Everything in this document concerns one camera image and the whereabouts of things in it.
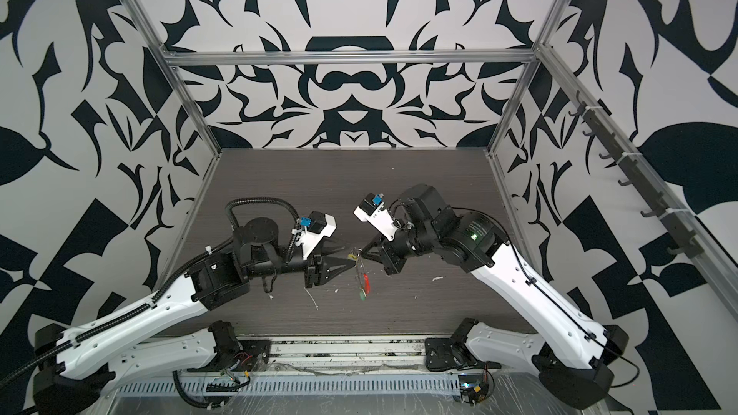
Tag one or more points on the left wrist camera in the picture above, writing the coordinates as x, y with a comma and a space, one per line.
312, 230

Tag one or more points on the red key tag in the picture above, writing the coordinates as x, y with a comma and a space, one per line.
366, 284

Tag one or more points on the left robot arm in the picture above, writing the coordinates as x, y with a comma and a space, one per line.
77, 366

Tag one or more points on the white cable duct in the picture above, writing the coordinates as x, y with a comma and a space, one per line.
335, 385

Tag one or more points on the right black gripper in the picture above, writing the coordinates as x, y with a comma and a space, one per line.
390, 256

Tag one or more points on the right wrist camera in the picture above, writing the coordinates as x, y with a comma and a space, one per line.
374, 211

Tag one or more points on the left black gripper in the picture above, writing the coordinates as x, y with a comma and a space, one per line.
316, 269

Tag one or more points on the small electronics board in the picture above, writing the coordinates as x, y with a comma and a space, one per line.
474, 393

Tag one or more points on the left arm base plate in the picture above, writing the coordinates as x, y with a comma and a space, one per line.
248, 356

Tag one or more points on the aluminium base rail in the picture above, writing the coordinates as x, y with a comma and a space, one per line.
369, 350

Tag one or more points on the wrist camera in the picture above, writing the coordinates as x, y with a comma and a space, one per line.
312, 230
374, 211

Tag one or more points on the black wall hook rack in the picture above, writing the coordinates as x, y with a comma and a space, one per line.
640, 175

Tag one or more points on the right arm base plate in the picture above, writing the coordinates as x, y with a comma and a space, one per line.
444, 354

